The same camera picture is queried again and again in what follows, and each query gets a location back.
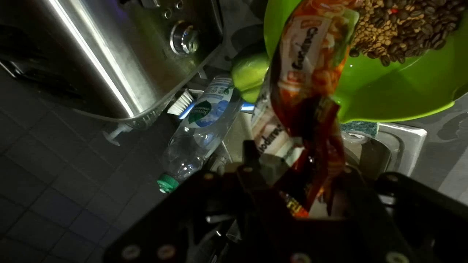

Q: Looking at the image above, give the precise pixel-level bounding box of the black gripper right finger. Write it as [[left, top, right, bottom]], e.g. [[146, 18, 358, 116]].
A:
[[326, 140, 371, 211]]

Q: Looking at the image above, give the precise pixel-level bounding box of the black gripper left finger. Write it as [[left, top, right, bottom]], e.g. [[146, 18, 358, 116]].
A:
[[241, 139, 267, 196]]

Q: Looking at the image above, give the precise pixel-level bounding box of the orange instant noodle packet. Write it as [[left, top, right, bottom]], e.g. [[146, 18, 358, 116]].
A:
[[247, 0, 361, 219]]

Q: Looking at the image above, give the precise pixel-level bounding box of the green plastic bowl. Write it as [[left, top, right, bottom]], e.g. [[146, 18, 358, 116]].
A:
[[261, 0, 468, 124]]

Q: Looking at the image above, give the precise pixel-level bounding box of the clear plastic water bottle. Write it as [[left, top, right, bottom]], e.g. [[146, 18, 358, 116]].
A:
[[156, 75, 241, 196]]

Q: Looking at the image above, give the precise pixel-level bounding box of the green yellow sponge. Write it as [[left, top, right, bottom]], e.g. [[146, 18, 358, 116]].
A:
[[340, 120, 381, 139]]

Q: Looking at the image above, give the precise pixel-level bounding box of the stainless steel sink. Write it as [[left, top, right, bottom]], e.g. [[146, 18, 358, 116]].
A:
[[213, 111, 428, 216]]

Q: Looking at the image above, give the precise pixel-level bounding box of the blue white dish brush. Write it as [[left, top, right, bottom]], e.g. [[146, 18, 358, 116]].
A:
[[166, 89, 257, 122]]

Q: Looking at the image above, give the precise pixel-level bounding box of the coffee beans pile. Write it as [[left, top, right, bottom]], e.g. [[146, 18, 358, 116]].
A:
[[349, 0, 468, 67]]

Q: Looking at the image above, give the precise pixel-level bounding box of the stainless steel toaster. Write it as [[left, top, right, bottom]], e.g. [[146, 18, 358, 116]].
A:
[[0, 0, 231, 124]]

